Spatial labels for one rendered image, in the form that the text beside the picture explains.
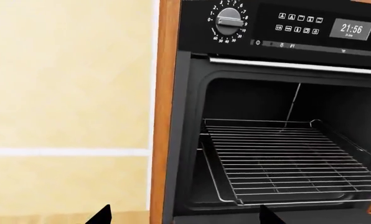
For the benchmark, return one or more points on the grey oven clock display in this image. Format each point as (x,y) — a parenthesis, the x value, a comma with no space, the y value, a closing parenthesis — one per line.
(352,29)

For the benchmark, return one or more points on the black built-in oven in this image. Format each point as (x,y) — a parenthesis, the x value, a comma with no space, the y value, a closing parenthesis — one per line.
(275,105)

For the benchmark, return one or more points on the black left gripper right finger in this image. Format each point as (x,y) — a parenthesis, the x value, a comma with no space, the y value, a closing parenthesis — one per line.
(270,216)

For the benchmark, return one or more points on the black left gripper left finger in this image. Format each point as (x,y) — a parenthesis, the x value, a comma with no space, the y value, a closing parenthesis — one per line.
(103,216)

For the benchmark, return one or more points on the black oven timer knob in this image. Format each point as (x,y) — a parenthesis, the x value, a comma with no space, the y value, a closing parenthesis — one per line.
(230,22)

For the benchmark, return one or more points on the silver oven trim bar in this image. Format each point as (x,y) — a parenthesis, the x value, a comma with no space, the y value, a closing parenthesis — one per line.
(297,65)

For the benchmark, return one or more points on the black oven door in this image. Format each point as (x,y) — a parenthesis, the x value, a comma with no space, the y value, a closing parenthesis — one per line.
(325,216)

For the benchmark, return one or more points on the wooden oven cabinet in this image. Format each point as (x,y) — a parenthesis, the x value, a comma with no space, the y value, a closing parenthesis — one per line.
(163,112)

